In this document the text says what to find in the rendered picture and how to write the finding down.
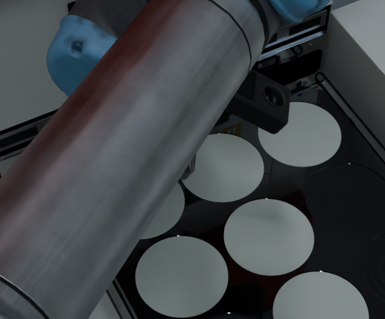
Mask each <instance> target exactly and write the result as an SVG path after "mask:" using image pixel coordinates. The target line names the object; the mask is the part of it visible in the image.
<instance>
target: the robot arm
mask: <svg viewBox="0 0 385 319"><path fill-rule="evenodd" d="M329 2H330V0H76V2H75V4H74V5H73V7H72V9H71V10H70V12H69V13H68V14H67V15H66V16H64V17H63V18H62V20H61V21H60V24H59V30H58V32H57V34H56V35H55V37H54V39H53V40H52V42H51V45H50V46H49V48H48V50H47V56H46V63H47V69H48V71H49V74H50V76H51V78H52V80H53V81H54V83H55V84H56V85H57V86H58V87H59V88H60V89H61V90H62V91H64V92H65V94H66V95H67V96H68V99H67V100H66V101H65V102H64V103H63V105H62V106H61V107H60V108H59V109H58V110H57V112H56V113H55V114H54V115H53V116H52V118H51V119H50V120H49V121H48V122H47V123H46V125H45V126H44V127H43V128H42V130H41V131H40V132H39V133H38V134H37V135H36V136H35V138H34V139H33V140H32V142H31V143H30V144H29V145H28V146H27V147H26V149H25V150H24V151H23V152H22V153H21V155H19V157H18V158H17V159H16V161H15V162H14V163H13V164H12V165H11V166H10V167H9V169H8V170H7V171H6V173H5V174H4V175H3V176H2V177H1V178H0V319H88V318H89V316H90V315H91V314H92V312H93V310H94V309H95V307H96V306H97V304H98V303H99V301H100V300H101V298H102V297H103V295H104V294H105V292H106V291H107V289H108V287H109V286H110V285H111V283H112V281H113V280H114V278H115V277H116V276H117V274H118V272H119V271H120V269H121V267H122V266H123V265H124V263H125V261H126V260H127V259H128V257H129V255H130V254H131V252H132V251H133V249H134V248H135V246H136V245H137V243H138V242H139V240H140V239H141V237H142V236H143V234H144V232H145V231H146V230H147V228H148V226H149V225H150V223H151V222H152V220H153V219H154V217H155V216H156V214H157V212H158V211H159V210H160V208H161V206H162V205H163V203H164V202H165V200H166V199H167V197H168V196H169V194H170V193H171V191H172V190H173V188H174V187H175V185H176V183H177V182H178V181H179V179H182V180H185V179H186V178H188V177H189V176H190V175H191V174H192V173H193V172H194V169H195V160H196V153H197V151H198V150H199V148H200V147H201V145H202V144H203V142H204V141H205V139H206V138H207V136H208V135H209V133H210V131H211V130H212V128H213V127H214V125H215V124H216V122H217V121H218V119H219V117H220V116H221V115H222V113H223V111H224V110H225V111H227V112H229V113H231V114H233V115H235V116H237V117H239V118H241V119H243V120H245V121H247V122H249V123H251V124H253V125H255V126H257V127H259V128H261V129H263V130H265V131H267V132H269V133H271V134H276V133H278V132H279V131H280V130H281V129H282V128H283V127H284V126H285V125H287V123H288V117H289V110H290V97H291V92H290V90H289V88H287V87H285V86H283V85H281V84H279V83H277V82H275V81H273V80H271V79H270V78H268V77H266V76H264V75H262V74H260V73H258V72H256V71H255V70H253V69H252V67H253V66H254V64H255V62H256V61H257V60H258V58H259V56H260V55H261V53H262V51H263V50H264V49H265V47H266V46H267V44H268V43H269V41H270V40H271V38H272V36H273V35H274V33H275V32H276V31H277V30H278V29H279V28H281V27H282V26H283V25H286V24H288V23H292V24H296V23H300V22H301V21H302V20H303V18H305V17H306V16H309V15H311V14H314V13H316V12H318V11H320V10H322V9H323V8H324V7H325V6H326V5H327V4H328V3H329Z"/></svg>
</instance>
